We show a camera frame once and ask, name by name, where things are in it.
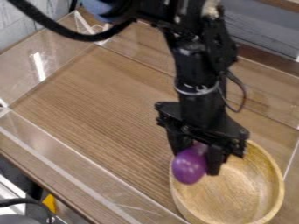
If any clear acrylic corner bracket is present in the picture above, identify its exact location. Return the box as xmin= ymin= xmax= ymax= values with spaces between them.
xmin=74 ymin=10 xmax=111 ymax=35

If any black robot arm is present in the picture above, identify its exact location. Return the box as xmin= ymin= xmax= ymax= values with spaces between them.
xmin=82 ymin=0 xmax=250 ymax=176

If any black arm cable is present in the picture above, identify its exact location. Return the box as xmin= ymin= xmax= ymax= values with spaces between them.
xmin=5 ymin=0 xmax=138 ymax=43

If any brown wooden bowl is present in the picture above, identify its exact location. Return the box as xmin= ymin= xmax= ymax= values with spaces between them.
xmin=170 ymin=141 xmax=286 ymax=224

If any yellow black equipment base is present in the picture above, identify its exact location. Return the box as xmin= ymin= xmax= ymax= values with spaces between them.
xmin=0 ymin=157 xmax=90 ymax=224

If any purple toy eggplant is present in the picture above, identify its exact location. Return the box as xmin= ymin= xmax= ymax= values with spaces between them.
xmin=172 ymin=143 xmax=209 ymax=185

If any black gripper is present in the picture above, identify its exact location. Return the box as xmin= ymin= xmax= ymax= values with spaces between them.
xmin=154 ymin=81 xmax=250 ymax=176

